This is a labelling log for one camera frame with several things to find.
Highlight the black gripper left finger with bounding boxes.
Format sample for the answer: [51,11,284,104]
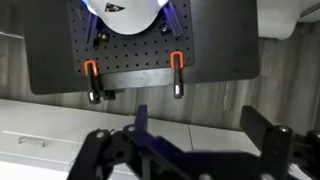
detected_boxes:
[124,105,187,180]

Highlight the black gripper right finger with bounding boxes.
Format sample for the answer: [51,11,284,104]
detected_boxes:
[240,106,294,180]

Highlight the left orange black clamp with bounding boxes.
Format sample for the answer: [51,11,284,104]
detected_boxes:
[83,60,116,104]

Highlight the orange black clamp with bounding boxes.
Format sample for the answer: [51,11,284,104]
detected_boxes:
[170,51,184,99]
[83,60,116,104]

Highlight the right orange black clamp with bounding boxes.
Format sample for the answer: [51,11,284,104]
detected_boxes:
[170,51,184,99]

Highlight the black base table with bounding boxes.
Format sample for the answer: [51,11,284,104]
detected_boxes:
[21,0,260,95]

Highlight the white lower cabinet drawers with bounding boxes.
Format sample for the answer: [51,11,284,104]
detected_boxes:
[0,98,262,180]

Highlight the black perforated mounting board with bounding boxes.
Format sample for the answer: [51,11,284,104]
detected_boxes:
[67,0,194,74]

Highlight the silver drawer handle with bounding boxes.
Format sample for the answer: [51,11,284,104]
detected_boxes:
[18,136,47,147]

